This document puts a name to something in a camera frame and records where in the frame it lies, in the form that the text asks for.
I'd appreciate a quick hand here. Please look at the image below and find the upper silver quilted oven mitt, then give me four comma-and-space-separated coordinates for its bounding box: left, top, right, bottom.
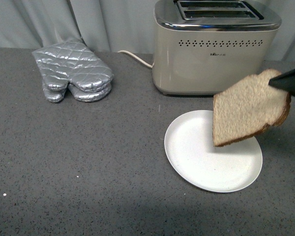
32, 39, 113, 92

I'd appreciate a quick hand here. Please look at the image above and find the beige two-slot toaster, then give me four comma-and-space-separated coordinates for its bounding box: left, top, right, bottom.
152, 0, 282, 95

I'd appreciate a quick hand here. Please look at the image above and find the silver quilted oven mitt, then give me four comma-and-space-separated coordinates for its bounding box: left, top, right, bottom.
32, 39, 113, 92
42, 83, 112, 103

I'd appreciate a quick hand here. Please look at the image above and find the white round plate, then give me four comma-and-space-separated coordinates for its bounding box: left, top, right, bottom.
164, 110, 263, 193

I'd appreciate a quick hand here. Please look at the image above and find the white toaster power cable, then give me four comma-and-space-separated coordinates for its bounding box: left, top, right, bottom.
117, 50, 153, 68

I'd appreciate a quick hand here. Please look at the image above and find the lower silver quilted oven mitt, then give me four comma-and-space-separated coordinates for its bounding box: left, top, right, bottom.
42, 83, 112, 103

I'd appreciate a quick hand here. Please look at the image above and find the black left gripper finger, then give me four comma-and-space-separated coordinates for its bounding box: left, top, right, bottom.
268, 69, 295, 97

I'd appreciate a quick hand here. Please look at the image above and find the grey-white backdrop curtain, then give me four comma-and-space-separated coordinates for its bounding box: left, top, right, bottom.
0, 0, 295, 62

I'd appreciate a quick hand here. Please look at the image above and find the brown bread slice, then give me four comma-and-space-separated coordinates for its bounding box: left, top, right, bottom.
212, 69, 291, 147

